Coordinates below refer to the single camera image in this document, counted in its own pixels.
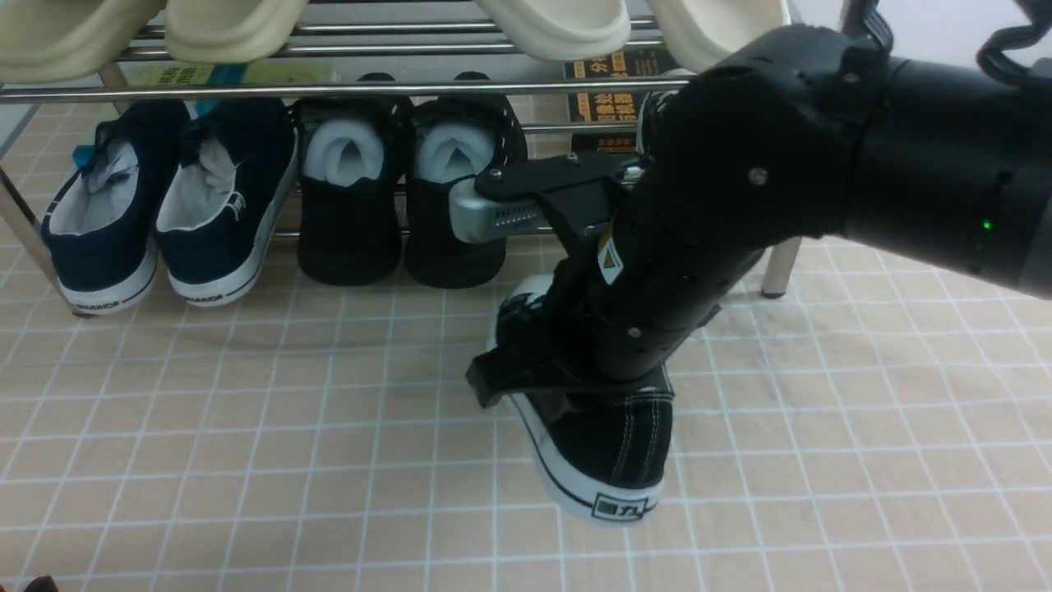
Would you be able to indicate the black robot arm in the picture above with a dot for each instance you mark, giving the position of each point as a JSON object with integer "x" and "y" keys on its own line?
{"x": 805, "y": 132}

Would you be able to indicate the silver metal shoe rack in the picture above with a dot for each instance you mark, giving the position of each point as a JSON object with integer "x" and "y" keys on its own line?
{"x": 424, "y": 40}

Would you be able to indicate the navy sneaker white sole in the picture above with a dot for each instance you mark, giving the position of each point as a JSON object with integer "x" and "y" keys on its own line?
{"x": 237, "y": 168}

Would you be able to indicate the beige slipper far left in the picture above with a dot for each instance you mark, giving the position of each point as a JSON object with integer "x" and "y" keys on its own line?
{"x": 53, "y": 41}

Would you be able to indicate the navy sneaker far left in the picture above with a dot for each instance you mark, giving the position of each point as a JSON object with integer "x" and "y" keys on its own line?
{"x": 99, "y": 227}

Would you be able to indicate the black slip-on shoe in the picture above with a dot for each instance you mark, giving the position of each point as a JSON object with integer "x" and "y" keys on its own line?
{"x": 355, "y": 151}
{"x": 458, "y": 136}

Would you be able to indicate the beige slipper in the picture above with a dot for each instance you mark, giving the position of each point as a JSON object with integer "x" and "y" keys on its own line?
{"x": 228, "y": 32}
{"x": 53, "y": 41}

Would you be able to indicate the black box yellow text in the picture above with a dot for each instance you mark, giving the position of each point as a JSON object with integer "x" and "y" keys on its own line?
{"x": 610, "y": 107}

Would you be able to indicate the cream slipper far right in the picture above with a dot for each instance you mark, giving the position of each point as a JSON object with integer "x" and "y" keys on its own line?
{"x": 698, "y": 34}

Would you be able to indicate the cream slipper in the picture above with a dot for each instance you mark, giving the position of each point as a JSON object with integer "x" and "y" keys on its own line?
{"x": 562, "y": 30}
{"x": 698, "y": 34}

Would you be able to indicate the green yellow box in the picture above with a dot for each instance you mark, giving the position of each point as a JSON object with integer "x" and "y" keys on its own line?
{"x": 281, "y": 72}

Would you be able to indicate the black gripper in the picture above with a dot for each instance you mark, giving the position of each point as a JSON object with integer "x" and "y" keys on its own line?
{"x": 638, "y": 278}

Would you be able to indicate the black slip-on shoe right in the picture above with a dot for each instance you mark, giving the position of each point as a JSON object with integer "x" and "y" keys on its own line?
{"x": 458, "y": 136}

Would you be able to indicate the black slip-on shoe left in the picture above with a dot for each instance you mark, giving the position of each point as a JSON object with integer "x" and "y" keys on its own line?
{"x": 355, "y": 151}

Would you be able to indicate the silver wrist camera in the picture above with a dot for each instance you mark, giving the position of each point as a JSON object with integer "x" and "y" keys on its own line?
{"x": 475, "y": 219}

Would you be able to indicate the black canvas sneaker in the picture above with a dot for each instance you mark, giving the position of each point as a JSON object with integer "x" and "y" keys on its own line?
{"x": 602, "y": 456}
{"x": 649, "y": 118}

